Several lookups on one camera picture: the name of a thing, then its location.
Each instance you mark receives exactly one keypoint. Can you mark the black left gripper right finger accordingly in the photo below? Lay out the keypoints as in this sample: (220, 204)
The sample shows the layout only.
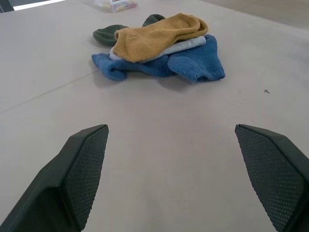
(272, 174)

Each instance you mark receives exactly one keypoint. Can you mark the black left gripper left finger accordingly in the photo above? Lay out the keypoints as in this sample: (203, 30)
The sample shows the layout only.
(79, 174)

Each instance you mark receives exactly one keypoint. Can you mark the mustard yellow sock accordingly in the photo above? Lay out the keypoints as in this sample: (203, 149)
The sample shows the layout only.
(154, 38)

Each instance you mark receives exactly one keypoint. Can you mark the clear box with colourful bits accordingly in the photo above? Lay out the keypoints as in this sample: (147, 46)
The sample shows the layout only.
(116, 6)

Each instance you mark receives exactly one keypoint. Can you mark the small metal screw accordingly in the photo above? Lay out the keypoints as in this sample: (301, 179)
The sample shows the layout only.
(266, 91)

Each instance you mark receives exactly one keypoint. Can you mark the blue sock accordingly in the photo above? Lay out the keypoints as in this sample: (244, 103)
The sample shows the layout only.
(205, 62)

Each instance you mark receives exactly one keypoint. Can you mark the dark green sock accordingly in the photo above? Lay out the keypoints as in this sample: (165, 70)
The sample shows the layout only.
(106, 35)

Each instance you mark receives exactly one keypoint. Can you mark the light grey sock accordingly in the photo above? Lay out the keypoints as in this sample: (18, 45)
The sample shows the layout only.
(183, 46)

